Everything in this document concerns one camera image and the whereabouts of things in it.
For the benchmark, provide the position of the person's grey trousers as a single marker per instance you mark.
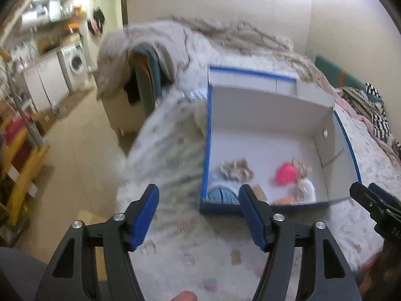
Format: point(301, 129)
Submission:
point(17, 274)

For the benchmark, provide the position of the blue and white cardboard box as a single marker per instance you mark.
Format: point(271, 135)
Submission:
point(269, 125)

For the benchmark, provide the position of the grey fringed blanket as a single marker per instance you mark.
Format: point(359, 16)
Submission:
point(150, 40)

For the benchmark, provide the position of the pink rubber duck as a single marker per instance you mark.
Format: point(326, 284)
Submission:
point(285, 174)

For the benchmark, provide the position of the person's left hand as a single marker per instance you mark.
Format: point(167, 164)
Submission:
point(185, 296)

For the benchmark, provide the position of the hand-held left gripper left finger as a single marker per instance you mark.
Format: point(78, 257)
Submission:
point(142, 219)

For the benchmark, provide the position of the white washing machine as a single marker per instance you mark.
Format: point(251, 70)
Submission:
point(74, 63)

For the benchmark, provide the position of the teal cloth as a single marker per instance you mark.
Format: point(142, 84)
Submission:
point(150, 72)

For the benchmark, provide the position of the black and white striped cloth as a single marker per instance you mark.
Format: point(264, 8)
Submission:
point(377, 113)

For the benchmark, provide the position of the white cabinet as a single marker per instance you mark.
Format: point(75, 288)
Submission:
point(47, 83)

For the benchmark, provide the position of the metal pole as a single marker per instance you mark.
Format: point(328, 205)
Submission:
point(19, 100)

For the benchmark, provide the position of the small beige patterned cloth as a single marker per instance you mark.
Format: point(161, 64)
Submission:
point(301, 164)

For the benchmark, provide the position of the brown cardboard box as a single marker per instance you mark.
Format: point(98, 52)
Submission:
point(44, 119)

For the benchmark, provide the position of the printed white bed sheet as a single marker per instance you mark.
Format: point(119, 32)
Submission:
point(175, 163)

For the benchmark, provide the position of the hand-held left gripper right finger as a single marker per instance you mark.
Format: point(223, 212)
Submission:
point(252, 220)

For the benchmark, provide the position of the dark hanging clothes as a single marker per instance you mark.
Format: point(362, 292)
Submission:
point(97, 18)

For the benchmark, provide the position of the person's right forearm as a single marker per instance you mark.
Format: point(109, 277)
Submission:
point(383, 272)

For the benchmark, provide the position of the green cushion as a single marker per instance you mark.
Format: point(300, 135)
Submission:
point(338, 72)

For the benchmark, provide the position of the brown sock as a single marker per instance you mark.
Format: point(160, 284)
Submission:
point(260, 192)
point(285, 200)

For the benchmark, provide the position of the red cloth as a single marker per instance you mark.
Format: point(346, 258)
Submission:
point(14, 131)

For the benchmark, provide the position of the blue striped white cloth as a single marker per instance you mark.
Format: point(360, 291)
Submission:
point(223, 194)

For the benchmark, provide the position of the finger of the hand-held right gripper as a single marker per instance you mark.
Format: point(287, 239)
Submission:
point(362, 193)
point(382, 196)

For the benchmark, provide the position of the yellow wooden rack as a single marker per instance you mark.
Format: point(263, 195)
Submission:
point(23, 169)

